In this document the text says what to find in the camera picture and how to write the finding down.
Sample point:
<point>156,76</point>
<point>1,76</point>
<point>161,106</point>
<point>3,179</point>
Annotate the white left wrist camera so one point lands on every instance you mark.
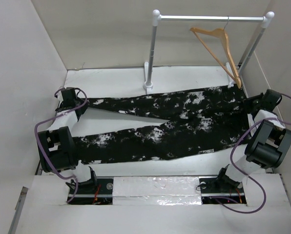
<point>58,94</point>

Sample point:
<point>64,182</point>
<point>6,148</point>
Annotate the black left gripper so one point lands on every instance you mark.
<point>83,109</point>

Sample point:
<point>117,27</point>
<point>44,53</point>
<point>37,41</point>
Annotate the silver tape strip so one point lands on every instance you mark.
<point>156,190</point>

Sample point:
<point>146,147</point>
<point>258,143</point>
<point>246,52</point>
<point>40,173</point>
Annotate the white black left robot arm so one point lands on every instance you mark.
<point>57,149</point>

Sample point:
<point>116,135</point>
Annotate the wooden clothes hanger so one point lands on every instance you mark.
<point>216,42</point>

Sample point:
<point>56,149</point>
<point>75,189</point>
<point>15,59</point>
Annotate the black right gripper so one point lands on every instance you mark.
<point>247,101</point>

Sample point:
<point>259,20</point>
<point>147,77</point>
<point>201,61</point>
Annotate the black white patterned trousers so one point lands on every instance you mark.
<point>196,121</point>

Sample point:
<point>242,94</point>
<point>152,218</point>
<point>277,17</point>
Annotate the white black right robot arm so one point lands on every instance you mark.
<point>269,143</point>

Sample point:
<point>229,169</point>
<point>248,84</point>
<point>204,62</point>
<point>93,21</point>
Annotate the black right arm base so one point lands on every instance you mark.
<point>220,189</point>

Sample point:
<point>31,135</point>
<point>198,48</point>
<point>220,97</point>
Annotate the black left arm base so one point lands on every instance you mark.
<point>95,191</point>

